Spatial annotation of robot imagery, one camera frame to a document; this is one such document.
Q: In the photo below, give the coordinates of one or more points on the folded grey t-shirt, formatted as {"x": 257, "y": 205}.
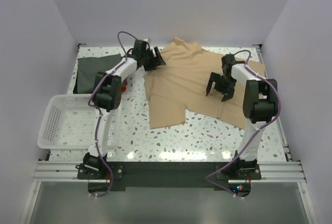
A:
{"x": 89, "y": 67}

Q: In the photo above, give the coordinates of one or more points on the folded red t-shirt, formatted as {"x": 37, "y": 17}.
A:
{"x": 124, "y": 86}

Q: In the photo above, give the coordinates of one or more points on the beige t-shirt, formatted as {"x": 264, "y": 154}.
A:
{"x": 181, "y": 85}

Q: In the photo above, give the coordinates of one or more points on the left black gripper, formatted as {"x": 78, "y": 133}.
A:
{"x": 156, "y": 61}

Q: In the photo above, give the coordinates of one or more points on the aluminium frame rail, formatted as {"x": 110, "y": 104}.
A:
{"x": 58, "y": 196}

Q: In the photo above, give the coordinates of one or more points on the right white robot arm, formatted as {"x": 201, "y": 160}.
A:
{"x": 260, "y": 107}

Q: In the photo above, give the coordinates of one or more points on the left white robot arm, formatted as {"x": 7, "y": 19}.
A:
{"x": 106, "y": 96}

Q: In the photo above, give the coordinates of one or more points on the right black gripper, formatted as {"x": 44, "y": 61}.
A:
{"x": 228, "y": 92}

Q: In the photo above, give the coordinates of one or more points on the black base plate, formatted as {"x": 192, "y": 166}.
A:
{"x": 118, "y": 176}

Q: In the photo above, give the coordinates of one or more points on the white plastic basket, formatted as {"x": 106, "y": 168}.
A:
{"x": 70, "y": 123}

